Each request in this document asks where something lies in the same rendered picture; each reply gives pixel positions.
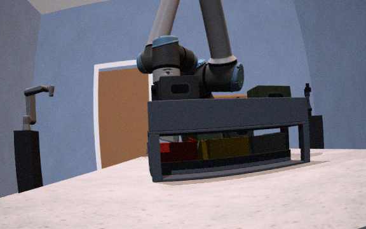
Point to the red bin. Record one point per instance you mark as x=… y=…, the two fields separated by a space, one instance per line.
x=179 y=151

